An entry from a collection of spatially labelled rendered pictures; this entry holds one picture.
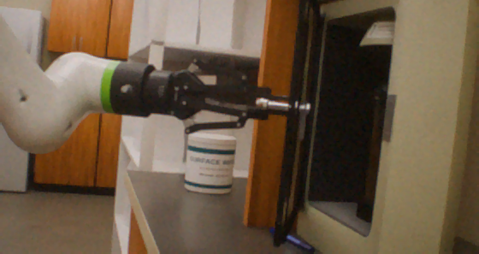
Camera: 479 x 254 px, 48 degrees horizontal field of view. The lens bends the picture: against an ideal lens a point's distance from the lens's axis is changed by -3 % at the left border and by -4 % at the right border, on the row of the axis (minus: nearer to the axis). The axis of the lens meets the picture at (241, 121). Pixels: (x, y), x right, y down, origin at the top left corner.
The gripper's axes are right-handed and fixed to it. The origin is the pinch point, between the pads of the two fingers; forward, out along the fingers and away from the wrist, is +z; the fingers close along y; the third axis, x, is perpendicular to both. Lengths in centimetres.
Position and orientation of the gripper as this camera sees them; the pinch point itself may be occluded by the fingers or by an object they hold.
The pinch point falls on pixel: (270, 103)
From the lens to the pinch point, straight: 89.7
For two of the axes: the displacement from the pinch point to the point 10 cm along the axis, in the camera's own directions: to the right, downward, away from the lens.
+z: 9.8, 1.1, -1.9
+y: 1.1, -9.9, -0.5
